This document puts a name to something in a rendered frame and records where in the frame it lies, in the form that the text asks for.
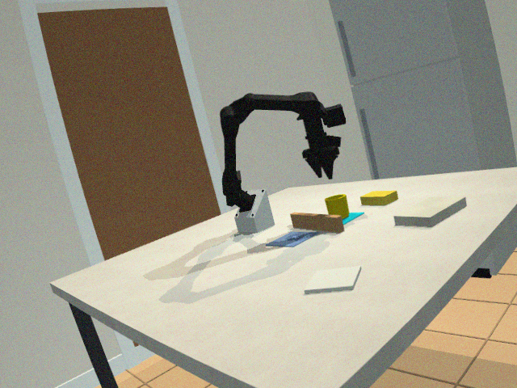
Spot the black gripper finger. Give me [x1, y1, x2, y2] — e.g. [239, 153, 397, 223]
[318, 156, 338, 179]
[305, 157, 322, 178]

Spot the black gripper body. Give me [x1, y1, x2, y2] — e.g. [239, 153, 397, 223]
[302, 129, 340, 158]

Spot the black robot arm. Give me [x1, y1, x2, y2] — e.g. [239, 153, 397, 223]
[220, 91, 346, 213]

